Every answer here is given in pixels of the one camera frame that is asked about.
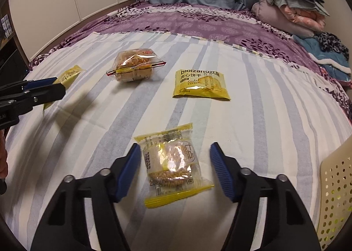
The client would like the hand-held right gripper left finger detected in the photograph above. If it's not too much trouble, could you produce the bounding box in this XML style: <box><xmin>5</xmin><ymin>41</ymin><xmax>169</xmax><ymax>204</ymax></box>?
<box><xmin>30</xmin><ymin>143</ymin><xmax>142</xmax><ymax>251</ymax></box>

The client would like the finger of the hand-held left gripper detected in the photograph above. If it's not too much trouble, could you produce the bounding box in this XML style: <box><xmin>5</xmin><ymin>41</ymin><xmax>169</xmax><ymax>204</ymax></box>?
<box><xmin>0</xmin><ymin>77</ymin><xmax>59</xmax><ymax>94</ymax></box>
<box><xmin>16</xmin><ymin>83</ymin><xmax>66</xmax><ymax>108</ymax></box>

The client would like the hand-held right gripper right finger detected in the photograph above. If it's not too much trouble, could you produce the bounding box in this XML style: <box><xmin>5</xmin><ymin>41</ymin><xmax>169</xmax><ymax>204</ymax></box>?
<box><xmin>210</xmin><ymin>142</ymin><xmax>322</xmax><ymax>251</ymax></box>

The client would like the small yellow snack packet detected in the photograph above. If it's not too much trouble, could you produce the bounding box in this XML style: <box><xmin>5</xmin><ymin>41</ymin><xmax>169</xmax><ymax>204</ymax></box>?
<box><xmin>42</xmin><ymin>65</ymin><xmax>84</xmax><ymax>111</ymax></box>

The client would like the clear round cake packet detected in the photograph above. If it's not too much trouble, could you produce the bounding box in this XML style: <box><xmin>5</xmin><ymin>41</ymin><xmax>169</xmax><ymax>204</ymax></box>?
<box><xmin>134</xmin><ymin>122</ymin><xmax>215</xmax><ymax>209</ymax></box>

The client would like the clear fried twists packet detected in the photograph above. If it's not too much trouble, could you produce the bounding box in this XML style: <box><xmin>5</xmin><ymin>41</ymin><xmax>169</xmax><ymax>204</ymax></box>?
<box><xmin>106</xmin><ymin>49</ymin><xmax>167</xmax><ymax>83</ymax></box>

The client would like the yellow biscuit packet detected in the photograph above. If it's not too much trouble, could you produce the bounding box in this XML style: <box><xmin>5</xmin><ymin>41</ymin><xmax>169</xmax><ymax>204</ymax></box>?
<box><xmin>172</xmin><ymin>69</ymin><xmax>231</xmax><ymax>101</ymax></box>

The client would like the cream perforated plastic basket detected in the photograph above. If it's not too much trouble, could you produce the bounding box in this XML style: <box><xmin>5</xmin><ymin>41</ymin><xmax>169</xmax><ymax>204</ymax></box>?
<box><xmin>316</xmin><ymin>141</ymin><xmax>352</xmax><ymax>249</ymax></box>

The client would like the person's left hand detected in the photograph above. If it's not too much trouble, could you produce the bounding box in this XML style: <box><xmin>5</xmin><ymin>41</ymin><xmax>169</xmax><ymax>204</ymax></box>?
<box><xmin>0</xmin><ymin>135</ymin><xmax>8</xmax><ymax>180</ymax></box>

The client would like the dark wooden shelf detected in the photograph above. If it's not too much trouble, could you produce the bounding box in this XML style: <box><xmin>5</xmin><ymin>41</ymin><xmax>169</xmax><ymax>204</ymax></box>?
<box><xmin>0</xmin><ymin>6</ymin><xmax>31</xmax><ymax>81</ymax></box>

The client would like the blue fleece blanket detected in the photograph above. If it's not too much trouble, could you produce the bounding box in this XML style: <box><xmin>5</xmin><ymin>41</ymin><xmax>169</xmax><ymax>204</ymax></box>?
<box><xmin>293</xmin><ymin>35</ymin><xmax>352</xmax><ymax>82</ymax></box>

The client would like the purple floral bedsheet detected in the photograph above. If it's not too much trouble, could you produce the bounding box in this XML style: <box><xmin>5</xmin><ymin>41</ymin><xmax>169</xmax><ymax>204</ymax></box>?
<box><xmin>29</xmin><ymin>3</ymin><xmax>352</xmax><ymax>125</ymax></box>

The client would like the lilac folded quilt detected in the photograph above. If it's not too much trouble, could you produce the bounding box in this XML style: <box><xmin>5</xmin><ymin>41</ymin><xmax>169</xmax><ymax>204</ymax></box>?
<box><xmin>251</xmin><ymin>0</ymin><xmax>322</xmax><ymax>38</ymax></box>

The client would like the leopard print cloth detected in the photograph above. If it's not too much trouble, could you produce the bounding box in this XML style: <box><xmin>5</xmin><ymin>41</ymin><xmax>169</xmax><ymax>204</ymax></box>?
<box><xmin>313</xmin><ymin>32</ymin><xmax>350</xmax><ymax>61</ymax></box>

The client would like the pink folded quilt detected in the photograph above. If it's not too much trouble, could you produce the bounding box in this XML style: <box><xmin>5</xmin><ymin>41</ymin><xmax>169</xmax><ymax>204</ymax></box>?
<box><xmin>283</xmin><ymin>6</ymin><xmax>326</xmax><ymax>31</ymax></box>

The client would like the pale grey folded sheet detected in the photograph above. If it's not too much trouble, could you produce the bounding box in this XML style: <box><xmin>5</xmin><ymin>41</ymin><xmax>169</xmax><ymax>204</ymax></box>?
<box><xmin>261</xmin><ymin>0</ymin><xmax>330</xmax><ymax>17</ymax></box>

